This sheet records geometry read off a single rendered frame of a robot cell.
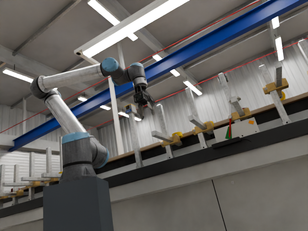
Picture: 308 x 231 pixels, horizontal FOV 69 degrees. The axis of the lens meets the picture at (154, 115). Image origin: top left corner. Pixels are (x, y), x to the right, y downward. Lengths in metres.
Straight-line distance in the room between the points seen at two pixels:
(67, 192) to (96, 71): 0.71
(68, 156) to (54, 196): 0.20
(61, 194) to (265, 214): 1.21
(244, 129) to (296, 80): 7.84
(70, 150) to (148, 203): 0.91
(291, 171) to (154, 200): 0.99
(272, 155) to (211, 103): 8.13
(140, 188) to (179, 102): 8.51
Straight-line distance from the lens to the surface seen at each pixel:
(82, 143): 1.26
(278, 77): 1.41
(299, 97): 1.73
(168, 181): 1.62
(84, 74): 1.48
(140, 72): 1.48
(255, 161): 1.48
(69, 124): 1.55
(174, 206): 1.83
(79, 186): 1.14
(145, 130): 10.66
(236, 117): 1.51
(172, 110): 10.17
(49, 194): 1.19
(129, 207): 2.03
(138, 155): 1.73
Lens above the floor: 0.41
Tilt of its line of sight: 22 degrees up
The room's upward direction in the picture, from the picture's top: 12 degrees counter-clockwise
